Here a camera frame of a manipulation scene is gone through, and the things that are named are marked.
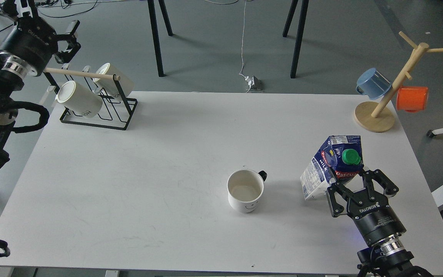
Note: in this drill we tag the black table legs right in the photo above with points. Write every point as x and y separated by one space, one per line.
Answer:
300 30

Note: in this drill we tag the blue cup on tree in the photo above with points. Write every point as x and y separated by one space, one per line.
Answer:
373 84

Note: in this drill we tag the orange cup on tree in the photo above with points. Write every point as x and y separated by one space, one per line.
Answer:
412 98

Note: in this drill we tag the wooden mug tree stand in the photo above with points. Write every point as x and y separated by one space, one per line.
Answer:
375 116

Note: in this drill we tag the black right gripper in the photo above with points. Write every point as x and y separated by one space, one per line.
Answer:
375 221

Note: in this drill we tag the blue milk carton green cap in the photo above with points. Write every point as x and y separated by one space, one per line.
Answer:
339 158

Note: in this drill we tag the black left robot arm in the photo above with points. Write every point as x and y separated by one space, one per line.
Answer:
18 116

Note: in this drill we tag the white smiley face mug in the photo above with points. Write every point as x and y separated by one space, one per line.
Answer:
245 189

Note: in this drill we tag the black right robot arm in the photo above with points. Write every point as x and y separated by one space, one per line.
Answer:
387 258

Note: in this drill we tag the grey floor power socket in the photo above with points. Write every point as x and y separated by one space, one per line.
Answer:
254 84

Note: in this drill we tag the black wire mug rack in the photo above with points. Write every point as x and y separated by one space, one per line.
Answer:
114 113

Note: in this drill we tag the white mug front on rack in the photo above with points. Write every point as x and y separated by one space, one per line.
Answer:
79 99

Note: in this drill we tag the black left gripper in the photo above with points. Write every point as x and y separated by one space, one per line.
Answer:
30 38

